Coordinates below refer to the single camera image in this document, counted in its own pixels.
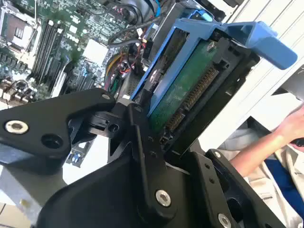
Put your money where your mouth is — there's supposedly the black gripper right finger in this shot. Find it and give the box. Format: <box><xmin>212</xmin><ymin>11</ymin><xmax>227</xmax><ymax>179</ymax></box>
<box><xmin>189</xmin><ymin>148</ymin><xmax>285</xmax><ymax>228</ymax></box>

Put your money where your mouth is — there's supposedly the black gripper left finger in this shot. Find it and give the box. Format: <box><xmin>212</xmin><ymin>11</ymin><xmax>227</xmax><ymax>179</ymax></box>
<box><xmin>0</xmin><ymin>87</ymin><xmax>178</xmax><ymax>223</ymax></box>

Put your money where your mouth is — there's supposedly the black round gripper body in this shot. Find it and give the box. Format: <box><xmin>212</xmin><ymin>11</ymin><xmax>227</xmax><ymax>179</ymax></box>
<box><xmin>35</xmin><ymin>140</ymin><xmax>216</xmax><ymax>228</ymax></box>

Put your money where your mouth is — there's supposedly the black disk power wire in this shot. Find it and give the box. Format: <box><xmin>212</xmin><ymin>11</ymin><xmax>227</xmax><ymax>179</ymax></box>
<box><xmin>107</xmin><ymin>17</ymin><xmax>165</xmax><ymax>46</ymax></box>

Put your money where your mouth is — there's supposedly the blue disk data wire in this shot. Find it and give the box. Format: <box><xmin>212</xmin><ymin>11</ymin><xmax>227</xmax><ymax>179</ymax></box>
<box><xmin>151</xmin><ymin>0</ymin><xmax>163</xmax><ymax>18</ymax></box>

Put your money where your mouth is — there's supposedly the person's bare hand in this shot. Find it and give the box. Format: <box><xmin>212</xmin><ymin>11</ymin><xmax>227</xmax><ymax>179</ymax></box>
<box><xmin>273</xmin><ymin>102</ymin><xmax>304</xmax><ymax>143</ymax></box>

